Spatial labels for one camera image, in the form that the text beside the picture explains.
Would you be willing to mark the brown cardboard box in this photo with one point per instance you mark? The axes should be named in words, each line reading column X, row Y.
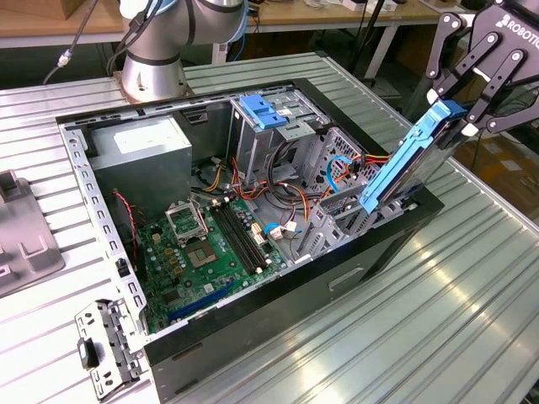
column 505, row 168

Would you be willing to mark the blue plastic cage latch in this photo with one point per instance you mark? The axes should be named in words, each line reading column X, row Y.
column 261, row 111

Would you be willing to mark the green motherboard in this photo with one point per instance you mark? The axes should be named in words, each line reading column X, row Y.
column 198, row 286

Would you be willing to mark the grey metal disk bay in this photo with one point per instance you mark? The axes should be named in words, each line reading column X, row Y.
column 324, row 235

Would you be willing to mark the metal rear slot bracket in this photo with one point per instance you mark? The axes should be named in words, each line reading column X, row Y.
column 111, row 336

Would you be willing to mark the black RAM slot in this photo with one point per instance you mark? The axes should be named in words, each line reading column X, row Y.
column 234, row 239
column 245, row 235
column 250, row 232
column 239, row 237

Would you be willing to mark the hard disk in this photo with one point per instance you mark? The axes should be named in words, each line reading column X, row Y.
column 421, row 160

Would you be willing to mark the wooden desk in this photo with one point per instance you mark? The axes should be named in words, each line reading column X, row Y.
column 295, row 19

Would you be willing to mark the CPU socket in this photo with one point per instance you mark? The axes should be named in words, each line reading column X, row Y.
column 202, row 254

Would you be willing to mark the grey power supply unit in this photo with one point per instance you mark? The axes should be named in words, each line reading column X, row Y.
column 139, row 181

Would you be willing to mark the grey parts rack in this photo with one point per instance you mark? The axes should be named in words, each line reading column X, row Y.
column 25, row 227

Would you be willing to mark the blue expansion slot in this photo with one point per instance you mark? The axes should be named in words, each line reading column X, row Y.
column 202, row 301

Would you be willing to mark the metal drive cage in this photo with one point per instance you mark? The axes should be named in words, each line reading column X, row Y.
column 252, row 155

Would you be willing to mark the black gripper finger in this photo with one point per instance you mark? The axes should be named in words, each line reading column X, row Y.
column 497, row 84
column 443, row 42

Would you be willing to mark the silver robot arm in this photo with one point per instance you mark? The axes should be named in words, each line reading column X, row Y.
column 147, row 71

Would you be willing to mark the black PC case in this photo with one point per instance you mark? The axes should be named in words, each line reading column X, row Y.
column 295, row 303

